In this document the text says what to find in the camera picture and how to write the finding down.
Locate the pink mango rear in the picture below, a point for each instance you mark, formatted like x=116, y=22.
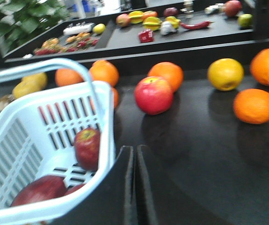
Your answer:
x=123, y=20

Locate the red pomegranate rear tray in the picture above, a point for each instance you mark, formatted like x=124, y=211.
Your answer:
x=232, y=8

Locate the small yellow lemon rear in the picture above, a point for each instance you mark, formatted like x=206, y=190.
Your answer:
x=99, y=28

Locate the cherry tomato vines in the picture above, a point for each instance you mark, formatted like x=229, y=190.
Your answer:
x=81, y=41

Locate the black wooden fruit display table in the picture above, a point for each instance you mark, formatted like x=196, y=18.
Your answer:
x=217, y=160

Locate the large orange behind apple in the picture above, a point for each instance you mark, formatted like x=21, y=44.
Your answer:
x=170, y=72

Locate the garlic bulb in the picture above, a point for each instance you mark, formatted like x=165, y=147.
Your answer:
x=167, y=28

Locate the yellow starfruit large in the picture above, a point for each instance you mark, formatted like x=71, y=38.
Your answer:
x=152, y=22

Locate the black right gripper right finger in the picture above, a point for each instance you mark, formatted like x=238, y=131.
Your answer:
x=160, y=201

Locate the yellow pear front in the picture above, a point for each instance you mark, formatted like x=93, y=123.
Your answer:
x=25, y=88

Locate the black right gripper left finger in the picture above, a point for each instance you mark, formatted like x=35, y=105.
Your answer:
x=110, y=203

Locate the small orange right pair left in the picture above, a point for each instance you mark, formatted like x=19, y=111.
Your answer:
x=252, y=106

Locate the dark purple plum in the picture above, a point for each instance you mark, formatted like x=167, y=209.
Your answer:
x=171, y=11

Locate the knobbed orange left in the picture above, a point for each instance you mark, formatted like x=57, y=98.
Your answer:
x=65, y=77

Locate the red bell pepper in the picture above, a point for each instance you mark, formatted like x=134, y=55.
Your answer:
x=146, y=36

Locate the starfruit rear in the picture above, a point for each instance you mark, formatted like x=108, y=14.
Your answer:
x=136, y=17

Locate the yellow pear rear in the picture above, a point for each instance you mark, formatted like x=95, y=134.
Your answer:
x=41, y=79

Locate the white plastic box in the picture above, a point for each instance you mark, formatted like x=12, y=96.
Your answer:
x=72, y=29

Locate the yellow starfruit small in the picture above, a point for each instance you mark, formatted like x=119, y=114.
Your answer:
x=174, y=21

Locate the black rear display tray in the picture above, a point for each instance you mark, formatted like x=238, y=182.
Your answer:
x=116, y=41

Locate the red chili pepper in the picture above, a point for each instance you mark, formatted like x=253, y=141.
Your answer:
x=201, y=25

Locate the potted green plant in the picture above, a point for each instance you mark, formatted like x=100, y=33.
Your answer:
x=23, y=20

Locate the knobbed orange right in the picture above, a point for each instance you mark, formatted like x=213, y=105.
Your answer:
x=103, y=70

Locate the light blue plastic basket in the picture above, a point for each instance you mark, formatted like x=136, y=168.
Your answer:
x=36, y=139

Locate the red apple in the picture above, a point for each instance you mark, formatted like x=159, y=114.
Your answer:
x=45, y=188
x=87, y=146
x=153, y=95

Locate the small green lemon rear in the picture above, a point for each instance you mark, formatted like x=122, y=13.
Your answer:
x=245, y=20

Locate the yellow pear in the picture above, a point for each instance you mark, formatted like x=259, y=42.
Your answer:
x=41, y=79
x=25, y=88

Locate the yellow round citrus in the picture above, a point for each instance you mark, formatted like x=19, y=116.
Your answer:
x=225, y=74

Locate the knobbed orange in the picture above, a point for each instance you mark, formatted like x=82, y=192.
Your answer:
x=103, y=70
x=65, y=77

